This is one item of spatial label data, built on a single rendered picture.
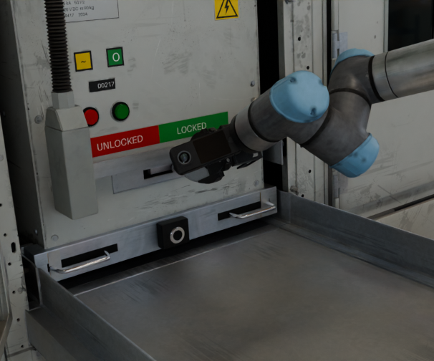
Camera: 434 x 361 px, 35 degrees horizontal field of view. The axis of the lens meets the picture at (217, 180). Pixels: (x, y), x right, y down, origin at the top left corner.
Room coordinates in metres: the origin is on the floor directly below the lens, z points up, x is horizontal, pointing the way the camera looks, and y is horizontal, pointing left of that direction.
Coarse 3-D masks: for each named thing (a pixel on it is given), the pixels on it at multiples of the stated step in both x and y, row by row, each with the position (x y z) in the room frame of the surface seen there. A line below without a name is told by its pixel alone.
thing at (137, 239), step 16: (256, 192) 1.35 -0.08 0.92; (272, 192) 1.38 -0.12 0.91; (192, 208) 1.27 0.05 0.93; (208, 208) 1.28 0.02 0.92; (224, 208) 1.30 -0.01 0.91; (240, 208) 1.33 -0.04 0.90; (256, 208) 1.35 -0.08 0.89; (144, 224) 1.20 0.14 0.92; (192, 224) 1.26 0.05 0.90; (208, 224) 1.28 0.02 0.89; (224, 224) 1.30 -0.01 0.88; (80, 240) 1.13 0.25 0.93; (96, 240) 1.14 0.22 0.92; (112, 240) 1.16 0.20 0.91; (128, 240) 1.18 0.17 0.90; (144, 240) 1.20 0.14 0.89; (32, 256) 1.08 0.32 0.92; (64, 256) 1.10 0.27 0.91; (80, 256) 1.12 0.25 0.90; (96, 256) 1.14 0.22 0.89; (112, 256) 1.16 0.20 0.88; (128, 256) 1.17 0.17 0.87; (48, 272) 1.09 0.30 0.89; (80, 272) 1.12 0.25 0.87
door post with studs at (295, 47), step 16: (288, 0) 1.36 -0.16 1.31; (304, 0) 1.39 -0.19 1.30; (288, 16) 1.37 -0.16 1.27; (304, 16) 1.39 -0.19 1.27; (288, 32) 1.37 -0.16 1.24; (304, 32) 1.39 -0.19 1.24; (288, 48) 1.37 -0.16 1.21; (304, 48) 1.39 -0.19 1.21; (288, 64) 1.37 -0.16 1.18; (304, 64) 1.39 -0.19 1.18; (288, 144) 1.37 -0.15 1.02; (288, 160) 1.37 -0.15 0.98; (304, 160) 1.39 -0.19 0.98; (288, 176) 1.37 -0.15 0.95; (304, 176) 1.39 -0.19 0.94; (288, 192) 1.37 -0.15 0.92; (304, 192) 1.39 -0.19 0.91
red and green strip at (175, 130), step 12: (180, 120) 1.27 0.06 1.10; (192, 120) 1.28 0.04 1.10; (204, 120) 1.30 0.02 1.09; (216, 120) 1.31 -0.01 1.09; (132, 132) 1.21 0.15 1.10; (144, 132) 1.22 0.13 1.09; (156, 132) 1.23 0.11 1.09; (168, 132) 1.25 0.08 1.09; (180, 132) 1.26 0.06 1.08; (192, 132) 1.28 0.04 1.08; (96, 144) 1.16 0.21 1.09; (108, 144) 1.18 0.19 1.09; (120, 144) 1.19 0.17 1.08; (132, 144) 1.21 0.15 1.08; (144, 144) 1.22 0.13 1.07; (96, 156) 1.16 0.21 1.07
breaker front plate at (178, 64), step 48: (144, 0) 1.23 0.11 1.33; (192, 0) 1.29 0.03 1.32; (240, 0) 1.35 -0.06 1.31; (48, 48) 1.13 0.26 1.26; (96, 48) 1.18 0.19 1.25; (144, 48) 1.23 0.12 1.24; (192, 48) 1.29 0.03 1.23; (240, 48) 1.35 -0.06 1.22; (48, 96) 1.12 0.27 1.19; (96, 96) 1.17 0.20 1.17; (144, 96) 1.22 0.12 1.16; (192, 96) 1.28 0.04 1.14; (240, 96) 1.35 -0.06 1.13; (48, 192) 1.11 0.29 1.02; (96, 192) 1.16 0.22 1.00; (144, 192) 1.21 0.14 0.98; (192, 192) 1.27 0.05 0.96; (240, 192) 1.34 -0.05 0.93; (48, 240) 1.10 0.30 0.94
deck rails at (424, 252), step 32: (288, 224) 1.35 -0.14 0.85; (320, 224) 1.28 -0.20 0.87; (352, 224) 1.21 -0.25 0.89; (384, 224) 1.15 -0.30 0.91; (352, 256) 1.17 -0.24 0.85; (384, 256) 1.15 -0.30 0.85; (416, 256) 1.09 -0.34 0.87; (64, 288) 0.96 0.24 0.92; (64, 320) 0.97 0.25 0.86; (96, 320) 0.87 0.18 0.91; (96, 352) 0.87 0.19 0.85; (128, 352) 0.79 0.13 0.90
